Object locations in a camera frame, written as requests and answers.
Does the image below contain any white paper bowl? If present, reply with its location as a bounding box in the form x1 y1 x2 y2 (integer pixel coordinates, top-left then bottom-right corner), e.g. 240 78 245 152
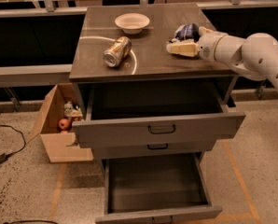
115 13 150 35

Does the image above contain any grey metal rail shelf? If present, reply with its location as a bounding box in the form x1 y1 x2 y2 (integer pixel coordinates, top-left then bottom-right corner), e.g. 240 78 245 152
0 64 72 88

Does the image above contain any grey drawer cabinet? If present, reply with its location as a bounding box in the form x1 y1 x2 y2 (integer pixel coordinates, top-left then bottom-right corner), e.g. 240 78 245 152
68 2 246 224

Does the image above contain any open bottom grey drawer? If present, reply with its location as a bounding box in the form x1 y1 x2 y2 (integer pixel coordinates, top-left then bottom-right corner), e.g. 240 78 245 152
95 153 222 224

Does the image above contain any small snack package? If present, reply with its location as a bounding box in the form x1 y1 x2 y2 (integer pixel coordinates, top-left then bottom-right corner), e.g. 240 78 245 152
63 102 83 121

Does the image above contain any crushed golden soda can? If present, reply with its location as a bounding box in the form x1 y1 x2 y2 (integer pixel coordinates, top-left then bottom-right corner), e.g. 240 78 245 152
103 36 132 68

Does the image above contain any open top grey drawer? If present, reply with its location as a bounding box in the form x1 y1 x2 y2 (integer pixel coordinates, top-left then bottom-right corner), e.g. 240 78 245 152
73 79 244 148

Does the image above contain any open grey drawer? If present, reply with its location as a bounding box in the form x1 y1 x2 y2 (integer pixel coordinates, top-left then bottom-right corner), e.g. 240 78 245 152
95 153 222 224
73 79 244 148

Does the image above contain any black power cable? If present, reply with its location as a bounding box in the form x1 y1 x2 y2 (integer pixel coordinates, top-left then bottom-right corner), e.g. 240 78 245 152
0 121 27 169

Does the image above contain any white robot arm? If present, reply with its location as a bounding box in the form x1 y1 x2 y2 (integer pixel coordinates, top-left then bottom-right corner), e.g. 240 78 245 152
166 23 278 91

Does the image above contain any red apple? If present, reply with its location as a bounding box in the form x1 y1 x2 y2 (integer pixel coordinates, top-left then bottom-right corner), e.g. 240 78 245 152
58 119 71 131

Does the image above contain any closed middle grey drawer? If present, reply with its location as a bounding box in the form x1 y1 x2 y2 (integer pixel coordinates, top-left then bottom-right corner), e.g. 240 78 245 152
92 140 215 160

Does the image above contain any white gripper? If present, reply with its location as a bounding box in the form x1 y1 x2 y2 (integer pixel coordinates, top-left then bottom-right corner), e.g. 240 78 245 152
166 26 227 62

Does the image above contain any cardboard box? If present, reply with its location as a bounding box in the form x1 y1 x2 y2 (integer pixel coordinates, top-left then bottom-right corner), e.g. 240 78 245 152
28 83 93 162

